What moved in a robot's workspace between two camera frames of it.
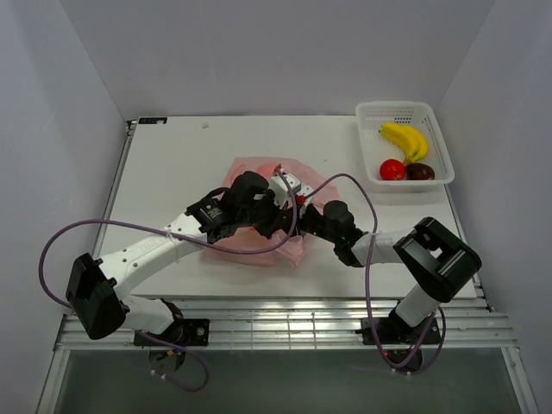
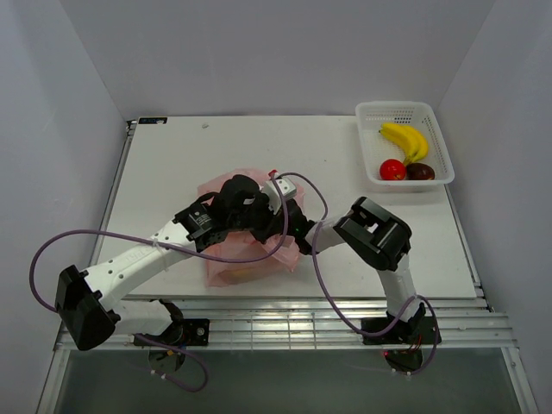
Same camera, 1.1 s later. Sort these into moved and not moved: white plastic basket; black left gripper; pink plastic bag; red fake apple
Moved: pink plastic bag
Not moved: white plastic basket; red fake apple; black left gripper
